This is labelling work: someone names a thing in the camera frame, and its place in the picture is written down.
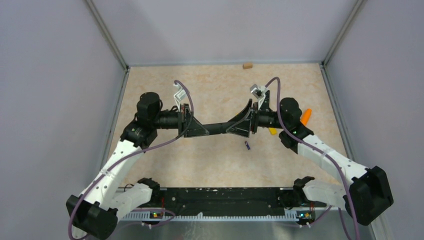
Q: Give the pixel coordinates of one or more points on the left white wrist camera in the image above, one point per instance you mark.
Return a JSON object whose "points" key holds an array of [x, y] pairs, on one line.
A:
{"points": [[179, 95]]}

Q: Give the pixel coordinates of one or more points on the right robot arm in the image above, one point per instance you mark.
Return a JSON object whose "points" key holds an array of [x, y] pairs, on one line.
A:
{"points": [[363, 192]]}

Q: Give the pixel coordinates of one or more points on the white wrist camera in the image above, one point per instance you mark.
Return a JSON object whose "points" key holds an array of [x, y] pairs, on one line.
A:
{"points": [[179, 95], [262, 94]]}

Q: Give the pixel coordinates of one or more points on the orange toy microphone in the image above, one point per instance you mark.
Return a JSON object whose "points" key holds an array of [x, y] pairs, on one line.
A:
{"points": [[306, 116]]}

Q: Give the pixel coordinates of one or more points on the purple blue battery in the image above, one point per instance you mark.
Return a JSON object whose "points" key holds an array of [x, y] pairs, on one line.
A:
{"points": [[247, 145]]}

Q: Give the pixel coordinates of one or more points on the yellow rectangular block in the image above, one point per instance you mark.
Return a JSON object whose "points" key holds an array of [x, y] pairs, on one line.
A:
{"points": [[273, 131]]}

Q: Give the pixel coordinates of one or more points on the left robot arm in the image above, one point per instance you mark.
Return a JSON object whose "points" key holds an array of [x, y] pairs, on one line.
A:
{"points": [[97, 210]]}

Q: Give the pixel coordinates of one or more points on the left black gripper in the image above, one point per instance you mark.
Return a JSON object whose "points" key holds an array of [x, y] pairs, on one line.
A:
{"points": [[184, 112]]}

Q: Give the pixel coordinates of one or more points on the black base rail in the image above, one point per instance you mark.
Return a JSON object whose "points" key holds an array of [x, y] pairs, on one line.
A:
{"points": [[226, 201]]}

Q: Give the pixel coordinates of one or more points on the brown wooden block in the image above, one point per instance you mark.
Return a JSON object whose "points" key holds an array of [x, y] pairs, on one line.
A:
{"points": [[247, 65]]}

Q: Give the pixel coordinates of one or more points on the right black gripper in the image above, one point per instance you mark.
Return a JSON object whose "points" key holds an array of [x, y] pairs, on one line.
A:
{"points": [[246, 122]]}

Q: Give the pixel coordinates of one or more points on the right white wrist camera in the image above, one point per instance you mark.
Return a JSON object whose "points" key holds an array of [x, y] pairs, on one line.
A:
{"points": [[262, 94]]}

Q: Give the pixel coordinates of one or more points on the black remote control with buttons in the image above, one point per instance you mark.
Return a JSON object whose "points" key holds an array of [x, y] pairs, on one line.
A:
{"points": [[218, 128]]}

